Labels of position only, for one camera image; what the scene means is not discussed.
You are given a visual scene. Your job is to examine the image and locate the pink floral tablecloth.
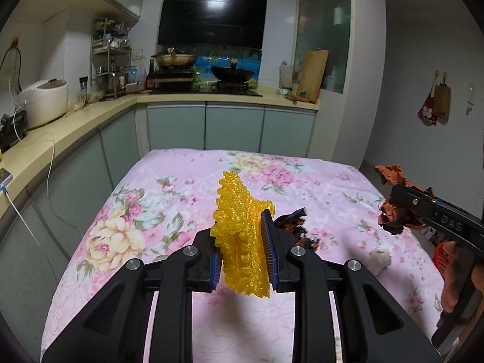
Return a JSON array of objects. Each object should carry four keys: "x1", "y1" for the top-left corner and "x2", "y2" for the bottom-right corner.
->
[{"x1": 40, "y1": 148, "x2": 445, "y2": 363}]

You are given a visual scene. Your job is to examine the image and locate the white wall hook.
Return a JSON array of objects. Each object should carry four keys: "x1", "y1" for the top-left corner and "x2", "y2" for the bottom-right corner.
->
[{"x1": 466, "y1": 82, "x2": 477, "y2": 116}]

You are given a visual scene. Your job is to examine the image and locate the black power cable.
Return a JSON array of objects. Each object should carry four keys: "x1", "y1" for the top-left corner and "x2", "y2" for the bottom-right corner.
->
[{"x1": 0, "y1": 36, "x2": 24, "y2": 96}]

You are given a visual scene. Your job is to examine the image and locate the black range hood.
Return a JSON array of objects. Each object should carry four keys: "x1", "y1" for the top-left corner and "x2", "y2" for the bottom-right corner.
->
[{"x1": 156, "y1": 0, "x2": 268, "y2": 49}]

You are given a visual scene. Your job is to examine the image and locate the black electric device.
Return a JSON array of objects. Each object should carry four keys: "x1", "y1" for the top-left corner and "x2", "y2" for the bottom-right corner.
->
[{"x1": 0, "y1": 108, "x2": 29, "y2": 154}]

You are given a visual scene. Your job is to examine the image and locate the white cable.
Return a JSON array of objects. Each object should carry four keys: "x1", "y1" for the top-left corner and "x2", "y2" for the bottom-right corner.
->
[{"x1": 7, "y1": 100, "x2": 84, "y2": 247}]

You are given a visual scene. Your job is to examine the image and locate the gold frying pan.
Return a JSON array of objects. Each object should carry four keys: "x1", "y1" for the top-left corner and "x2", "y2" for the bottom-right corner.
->
[{"x1": 153, "y1": 47, "x2": 198, "y2": 68}]

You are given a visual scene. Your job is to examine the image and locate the black cooktop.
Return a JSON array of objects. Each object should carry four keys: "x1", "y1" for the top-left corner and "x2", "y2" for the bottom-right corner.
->
[{"x1": 149, "y1": 82, "x2": 264, "y2": 97}]

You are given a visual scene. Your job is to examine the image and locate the small tabletop stove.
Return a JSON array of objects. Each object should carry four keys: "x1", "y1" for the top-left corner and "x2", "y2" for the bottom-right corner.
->
[{"x1": 153, "y1": 66, "x2": 196, "y2": 84}]

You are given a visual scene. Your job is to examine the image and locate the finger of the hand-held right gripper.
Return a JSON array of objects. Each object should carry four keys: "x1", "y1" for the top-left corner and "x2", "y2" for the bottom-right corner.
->
[{"x1": 389, "y1": 183, "x2": 439, "y2": 217}]

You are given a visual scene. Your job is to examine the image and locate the black brown crumpled wrapper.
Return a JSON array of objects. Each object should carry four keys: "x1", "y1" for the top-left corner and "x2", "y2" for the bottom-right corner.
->
[{"x1": 274, "y1": 207, "x2": 322, "y2": 252}]

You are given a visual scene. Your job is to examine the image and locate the yellow bubble wrap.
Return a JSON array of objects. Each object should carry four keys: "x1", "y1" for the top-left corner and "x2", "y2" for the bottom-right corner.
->
[{"x1": 214, "y1": 171, "x2": 276, "y2": 299}]

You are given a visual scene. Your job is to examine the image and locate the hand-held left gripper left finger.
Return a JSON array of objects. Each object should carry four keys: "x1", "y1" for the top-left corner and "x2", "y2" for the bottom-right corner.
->
[{"x1": 41, "y1": 229, "x2": 224, "y2": 363}]

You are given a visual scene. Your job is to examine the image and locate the frosted glass door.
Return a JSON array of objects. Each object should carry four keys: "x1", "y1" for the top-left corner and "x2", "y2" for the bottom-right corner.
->
[{"x1": 294, "y1": 0, "x2": 351, "y2": 95}]

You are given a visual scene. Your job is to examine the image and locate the brown hanging bag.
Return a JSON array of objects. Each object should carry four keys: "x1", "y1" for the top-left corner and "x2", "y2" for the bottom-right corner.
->
[{"x1": 433, "y1": 76, "x2": 452, "y2": 120}]

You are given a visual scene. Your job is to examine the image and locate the small white crumpled tissue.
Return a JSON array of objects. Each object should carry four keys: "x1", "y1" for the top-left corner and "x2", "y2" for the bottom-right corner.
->
[{"x1": 368, "y1": 247, "x2": 392, "y2": 275}]

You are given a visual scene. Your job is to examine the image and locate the person's right hand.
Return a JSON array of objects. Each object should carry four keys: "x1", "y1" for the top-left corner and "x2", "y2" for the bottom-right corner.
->
[{"x1": 440, "y1": 250, "x2": 476, "y2": 313}]

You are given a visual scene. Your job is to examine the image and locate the white rice cooker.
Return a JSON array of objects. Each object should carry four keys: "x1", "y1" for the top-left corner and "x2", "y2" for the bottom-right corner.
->
[{"x1": 17, "y1": 79, "x2": 70, "y2": 129}]

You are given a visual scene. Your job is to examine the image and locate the grey base cabinets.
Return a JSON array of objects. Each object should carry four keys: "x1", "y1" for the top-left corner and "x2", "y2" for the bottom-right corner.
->
[{"x1": 0, "y1": 102, "x2": 317, "y2": 312}]

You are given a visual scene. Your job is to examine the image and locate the wooden cutting board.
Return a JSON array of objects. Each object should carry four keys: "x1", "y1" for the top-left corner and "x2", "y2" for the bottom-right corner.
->
[{"x1": 295, "y1": 49, "x2": 329, "y2": 103}]

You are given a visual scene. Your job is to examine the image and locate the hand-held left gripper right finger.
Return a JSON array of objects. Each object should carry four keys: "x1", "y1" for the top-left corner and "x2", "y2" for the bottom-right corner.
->
[{"x1": 260, "y1": 209, "x2": 443, "y2": 363}]

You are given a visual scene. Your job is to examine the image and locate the red plastic basket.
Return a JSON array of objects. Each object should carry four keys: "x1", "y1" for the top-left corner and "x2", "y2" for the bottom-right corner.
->
[{"x1": 432, "y1": 243, "x2": 454, "y2": 279}]

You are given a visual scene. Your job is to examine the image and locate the black wok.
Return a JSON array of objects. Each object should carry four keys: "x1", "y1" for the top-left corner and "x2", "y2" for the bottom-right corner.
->
[{"x1": 211, "y1": 58, "x2": 253, "y2": 84}]

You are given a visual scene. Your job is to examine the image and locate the red patterned hanging bag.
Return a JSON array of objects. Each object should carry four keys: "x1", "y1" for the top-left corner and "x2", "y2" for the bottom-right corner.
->
[{"x1": 417, "y1": 82, "x2": 439, "y2": 126}]

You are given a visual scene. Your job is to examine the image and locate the metal spice rack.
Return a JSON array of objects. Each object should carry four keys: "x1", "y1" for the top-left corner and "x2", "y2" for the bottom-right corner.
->
[{"x1": 91, "y1": 18, "x2": 133, "y2": 100}]

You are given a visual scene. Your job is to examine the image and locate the beige kitchen counter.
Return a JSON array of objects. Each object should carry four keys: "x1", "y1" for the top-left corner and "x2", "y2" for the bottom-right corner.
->
[{"x1": 0, "y1": 85, "x2": 320, "y2": 232}]

